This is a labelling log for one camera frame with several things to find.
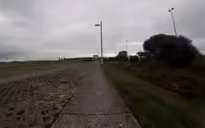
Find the small dark tree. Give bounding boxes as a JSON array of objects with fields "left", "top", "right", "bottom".
[{"left": 117, "top": 50, "right": 130, "bottom": 63}]

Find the distant row of trees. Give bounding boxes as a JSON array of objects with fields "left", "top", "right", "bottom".
[{"left": 57, "top": 56, "right": 95, "bottom": 63}]

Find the grey concrete path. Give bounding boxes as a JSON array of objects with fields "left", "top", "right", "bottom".
[{"left": 49, "top": 61, "right": 143, "bottom": 128}]

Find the grass verge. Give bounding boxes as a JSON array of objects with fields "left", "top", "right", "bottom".
[{"left": 101, "top": 61, "right": 205, "bottom": 128}]

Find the large dark tree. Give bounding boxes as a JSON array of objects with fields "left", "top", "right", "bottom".
[{"left": 141, "top": 33, "right": 203, "bottom": 68}]

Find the dark hedge row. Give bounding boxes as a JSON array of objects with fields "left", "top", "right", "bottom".
[{"left": 123, "top": 54, "right": 205, "bottom": 101}]

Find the flat grass field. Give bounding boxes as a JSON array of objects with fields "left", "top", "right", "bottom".
[{"left": 0, "top": 60, "right": 88, "bottom": 81}]

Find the pale lamp post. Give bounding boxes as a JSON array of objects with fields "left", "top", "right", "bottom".
[{"left": 94, "top": 21, "right": 105, "bottom": 65}]

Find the tall lamp post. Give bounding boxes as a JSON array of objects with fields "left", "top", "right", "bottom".
[{"left": 167, "top": 7, "right": 178, "bottom": 37}]

